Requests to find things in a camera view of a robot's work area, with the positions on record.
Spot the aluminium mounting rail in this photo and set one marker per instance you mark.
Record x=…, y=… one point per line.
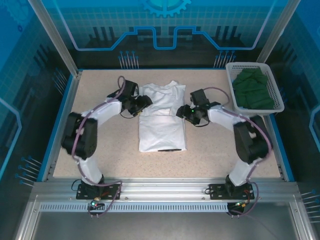
x=162, y=188

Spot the white plastic basket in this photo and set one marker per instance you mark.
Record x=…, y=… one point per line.
x=275, y=87

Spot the white t-shirt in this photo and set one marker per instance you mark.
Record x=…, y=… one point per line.
x=162, y=132

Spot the dark green t-shirt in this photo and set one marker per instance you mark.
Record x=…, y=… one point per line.
x=252, y=95

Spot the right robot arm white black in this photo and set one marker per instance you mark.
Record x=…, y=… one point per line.
x=222, y=115

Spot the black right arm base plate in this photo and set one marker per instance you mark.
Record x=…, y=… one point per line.
x=215, y=191

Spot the steel lower shelf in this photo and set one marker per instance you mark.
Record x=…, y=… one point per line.
x=162, y=225

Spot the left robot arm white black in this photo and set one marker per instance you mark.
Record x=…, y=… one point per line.
x=105, y=110

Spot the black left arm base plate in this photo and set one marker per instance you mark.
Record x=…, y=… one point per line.
x=83, y=193

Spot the aluminium frame post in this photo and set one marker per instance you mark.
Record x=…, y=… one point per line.
x=55, y=37
x=275, y=35

